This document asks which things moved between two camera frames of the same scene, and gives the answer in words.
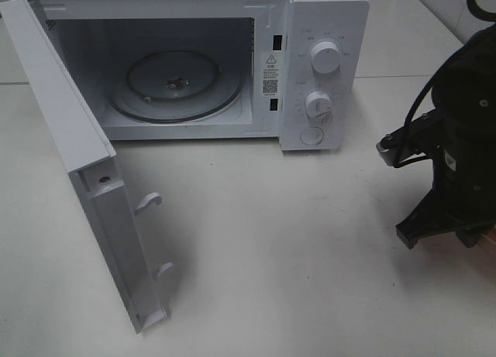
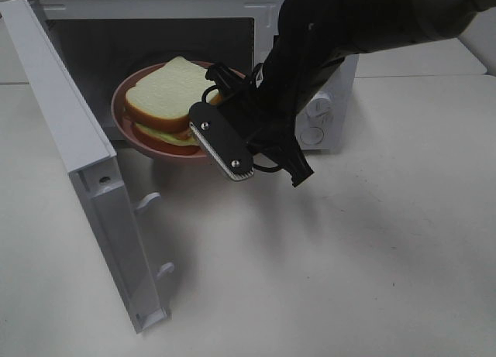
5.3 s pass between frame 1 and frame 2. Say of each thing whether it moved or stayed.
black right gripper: moved
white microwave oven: stayed
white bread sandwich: moved
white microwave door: stayed
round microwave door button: stayed
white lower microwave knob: stayed
